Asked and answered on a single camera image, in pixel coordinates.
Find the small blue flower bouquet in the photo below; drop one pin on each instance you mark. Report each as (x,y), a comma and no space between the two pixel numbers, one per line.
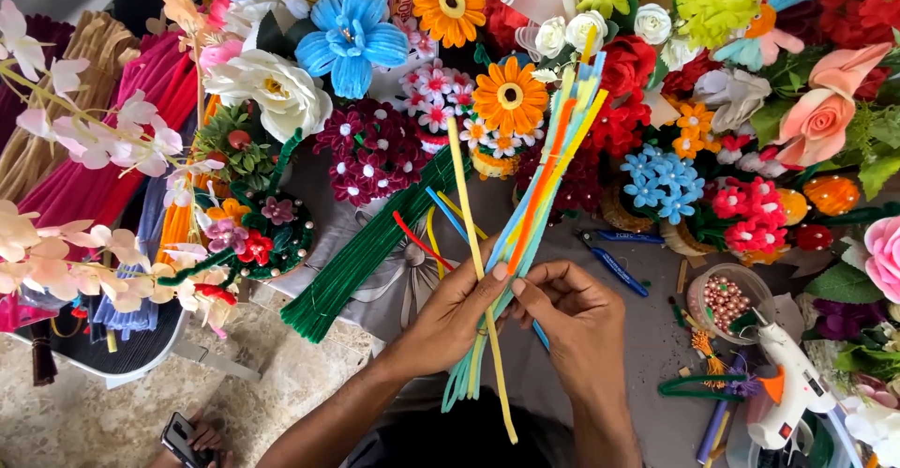
(664,183)

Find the pink and white flower bouquet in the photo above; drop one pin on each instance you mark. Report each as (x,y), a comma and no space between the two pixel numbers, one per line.
(436,95)

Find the red rose bunch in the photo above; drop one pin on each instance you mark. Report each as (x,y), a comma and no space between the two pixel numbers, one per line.
(622,95)

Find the large blue pipe cleaner flower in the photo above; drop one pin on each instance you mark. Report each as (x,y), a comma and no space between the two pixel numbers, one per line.
(351,39)

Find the pale pink blossom branch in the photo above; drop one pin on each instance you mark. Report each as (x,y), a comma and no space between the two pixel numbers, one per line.
(84,144)

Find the orange pipe cleaner ball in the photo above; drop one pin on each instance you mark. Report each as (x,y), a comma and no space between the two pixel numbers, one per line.
(831,196)

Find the grey printed cloth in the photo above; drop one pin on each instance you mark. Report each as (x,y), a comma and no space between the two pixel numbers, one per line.
(394,278)

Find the long yellow pipe cleaner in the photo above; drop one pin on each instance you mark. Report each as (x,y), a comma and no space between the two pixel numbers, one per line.
(465,193)

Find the bundle of green pipe cleaners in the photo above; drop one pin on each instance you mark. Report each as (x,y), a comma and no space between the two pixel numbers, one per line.
(365,250)

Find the white hot glue gun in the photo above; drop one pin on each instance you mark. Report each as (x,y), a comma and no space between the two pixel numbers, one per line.
(791,383)

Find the turquoise and pink flower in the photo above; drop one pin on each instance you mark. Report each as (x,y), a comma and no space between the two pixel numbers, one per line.
(763,28)

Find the clear bowl of pearl beads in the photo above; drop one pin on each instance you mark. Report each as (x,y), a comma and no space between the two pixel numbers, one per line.
(728,303)

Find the person's right hand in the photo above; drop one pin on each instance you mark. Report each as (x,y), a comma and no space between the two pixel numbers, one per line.
(580,327)

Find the purple pipe cleaner sticks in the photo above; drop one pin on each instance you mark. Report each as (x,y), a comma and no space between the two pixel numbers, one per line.
(716,419)

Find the green pipe cleaner loop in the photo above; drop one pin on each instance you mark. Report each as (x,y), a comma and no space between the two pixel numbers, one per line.
(696,387)

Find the orange pipe cleaner sunflower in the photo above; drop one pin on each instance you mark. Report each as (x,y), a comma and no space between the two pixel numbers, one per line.
(510,95)
(450,5)

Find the small white rose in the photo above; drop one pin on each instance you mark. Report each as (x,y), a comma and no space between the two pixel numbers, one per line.
(652,23)
(587,30)
(550,36)

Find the peach fabric rose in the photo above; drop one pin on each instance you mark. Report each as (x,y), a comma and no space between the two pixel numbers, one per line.
(822,116)

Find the large white fabric flower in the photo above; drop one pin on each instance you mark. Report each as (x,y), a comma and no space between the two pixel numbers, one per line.
(274,92)

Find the person's dark clothing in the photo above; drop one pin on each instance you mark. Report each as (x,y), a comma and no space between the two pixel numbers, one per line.
(457,440)

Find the red and pink flower bouquet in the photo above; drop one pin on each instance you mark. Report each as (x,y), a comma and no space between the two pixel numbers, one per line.
(751,215)

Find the black phone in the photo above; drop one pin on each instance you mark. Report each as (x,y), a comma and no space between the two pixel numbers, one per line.
(181,440)

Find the red pipe cleaner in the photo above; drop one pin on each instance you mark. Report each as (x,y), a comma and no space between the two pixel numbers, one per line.
(418,239)

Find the bundle of multicoloured pipe cleaners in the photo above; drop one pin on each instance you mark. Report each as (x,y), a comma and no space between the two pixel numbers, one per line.
(545,172)

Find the blue pipe cleaner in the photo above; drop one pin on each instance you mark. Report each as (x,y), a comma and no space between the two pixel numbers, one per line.
(445,211)

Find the green wreath basket with flowers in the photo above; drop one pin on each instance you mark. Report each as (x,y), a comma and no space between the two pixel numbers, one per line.
(271,236)

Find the chair with pipe cleaner bundles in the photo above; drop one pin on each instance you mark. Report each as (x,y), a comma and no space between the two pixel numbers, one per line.
(77,172)

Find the person's left hand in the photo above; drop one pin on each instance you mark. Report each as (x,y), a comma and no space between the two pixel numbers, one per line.
(446,320)

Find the pink fabric rose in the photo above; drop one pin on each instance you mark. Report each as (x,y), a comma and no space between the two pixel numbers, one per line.
(884,257)

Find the maroon flower bouquet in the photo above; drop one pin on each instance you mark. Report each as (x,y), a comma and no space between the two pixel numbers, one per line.
(371,151)

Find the short yellow pipe cleaner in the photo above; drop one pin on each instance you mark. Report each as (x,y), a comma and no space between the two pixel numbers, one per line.
(458,211)
(432,239)

